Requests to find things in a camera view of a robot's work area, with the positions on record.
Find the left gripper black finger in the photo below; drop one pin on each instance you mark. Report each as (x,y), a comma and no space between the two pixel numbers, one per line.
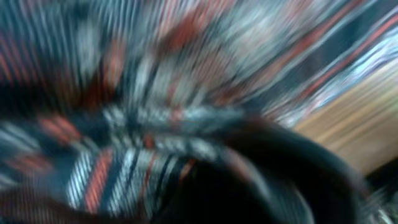
(266,174)

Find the plaid shirt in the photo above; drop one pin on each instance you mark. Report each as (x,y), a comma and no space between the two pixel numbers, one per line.
(102,101)

